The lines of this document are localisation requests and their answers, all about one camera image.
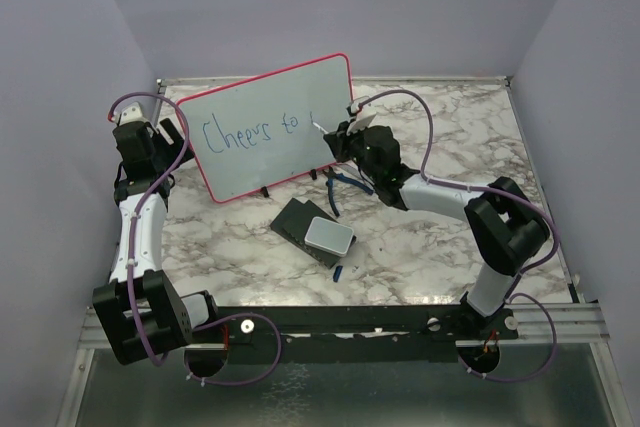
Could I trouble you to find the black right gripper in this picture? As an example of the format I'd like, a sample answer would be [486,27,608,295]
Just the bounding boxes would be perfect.
[327,118,382,183]

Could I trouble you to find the blue whiteboard marker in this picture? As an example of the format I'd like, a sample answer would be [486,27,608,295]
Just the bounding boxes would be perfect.
[312,122,327,135]

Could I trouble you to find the pink framed whiteboard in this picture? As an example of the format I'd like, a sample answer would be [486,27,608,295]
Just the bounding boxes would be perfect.
[177,53,353,203]

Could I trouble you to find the blue marker cap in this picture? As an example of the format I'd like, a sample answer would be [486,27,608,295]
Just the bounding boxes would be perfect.
[332,265,343,283]

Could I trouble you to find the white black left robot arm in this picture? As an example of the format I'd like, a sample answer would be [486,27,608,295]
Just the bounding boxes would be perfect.
[92,118,221,365]

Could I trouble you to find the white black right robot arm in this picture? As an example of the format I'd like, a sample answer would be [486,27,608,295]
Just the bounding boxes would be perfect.
[323,121,551,338]

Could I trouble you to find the silver open-end wrench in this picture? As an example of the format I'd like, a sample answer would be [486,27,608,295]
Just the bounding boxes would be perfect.
[331,164,367,187]

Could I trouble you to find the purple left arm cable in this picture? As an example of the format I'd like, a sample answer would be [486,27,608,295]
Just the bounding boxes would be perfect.
[105,91,284,388]

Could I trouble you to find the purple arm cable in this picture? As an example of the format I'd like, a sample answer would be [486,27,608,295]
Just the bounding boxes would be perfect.
[105,91,284,388]
[357,89,560,383]

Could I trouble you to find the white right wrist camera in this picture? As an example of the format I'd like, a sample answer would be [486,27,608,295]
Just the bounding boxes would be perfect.
[347,97,376,136]

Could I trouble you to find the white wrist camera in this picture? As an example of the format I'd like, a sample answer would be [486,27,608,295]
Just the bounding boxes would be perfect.
[116,102,146,126]
[347,97,376,136]

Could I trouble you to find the blue handled pliers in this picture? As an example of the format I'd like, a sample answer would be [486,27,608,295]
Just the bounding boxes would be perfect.
[323,166,375,218]

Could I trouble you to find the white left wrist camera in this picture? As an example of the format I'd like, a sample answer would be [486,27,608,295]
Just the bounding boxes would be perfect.
[116,102,146,126]

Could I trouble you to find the aluminium table edge frame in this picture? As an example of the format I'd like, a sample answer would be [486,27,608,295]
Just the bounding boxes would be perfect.
[102,74,584,308]

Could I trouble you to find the black front mounting rail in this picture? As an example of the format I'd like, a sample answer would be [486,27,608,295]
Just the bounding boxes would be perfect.
[218,304,518,365]

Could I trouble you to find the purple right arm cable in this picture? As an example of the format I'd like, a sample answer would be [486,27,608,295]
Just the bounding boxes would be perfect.
[357,89,560,383]

